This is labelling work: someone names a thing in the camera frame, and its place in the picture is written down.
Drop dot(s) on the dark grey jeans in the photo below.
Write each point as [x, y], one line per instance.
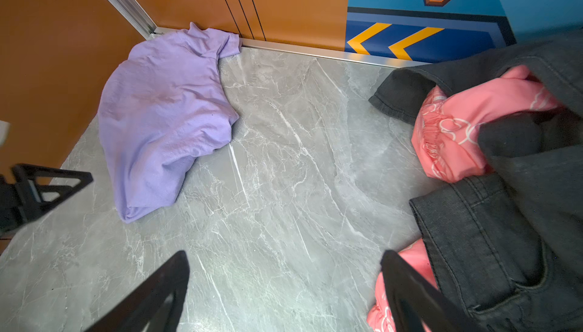
[514, 204]

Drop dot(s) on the lilac purple t-shirt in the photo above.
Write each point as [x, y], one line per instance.
[160, 110]

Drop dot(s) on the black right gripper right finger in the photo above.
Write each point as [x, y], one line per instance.
[417, 305]

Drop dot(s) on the pink patterned cloth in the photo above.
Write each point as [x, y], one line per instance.
[464, 136]

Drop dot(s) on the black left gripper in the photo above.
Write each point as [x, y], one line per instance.
[36, 192]

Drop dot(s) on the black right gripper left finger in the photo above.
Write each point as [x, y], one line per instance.
[156, 305]

